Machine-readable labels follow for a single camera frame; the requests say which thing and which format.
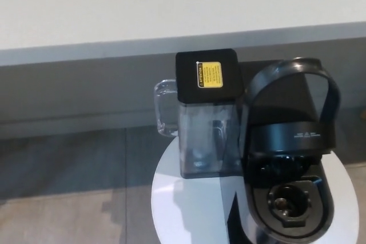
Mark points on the black single-serve coffee maker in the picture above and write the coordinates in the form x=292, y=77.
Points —
x=288, y=141

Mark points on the black tank lid yellow sticker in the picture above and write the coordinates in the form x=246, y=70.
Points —
x=188, y=84

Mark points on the clear plastic water tank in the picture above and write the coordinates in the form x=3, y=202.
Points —
x=197, y=141

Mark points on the round white side table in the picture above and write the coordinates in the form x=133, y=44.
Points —
x=171, y=204

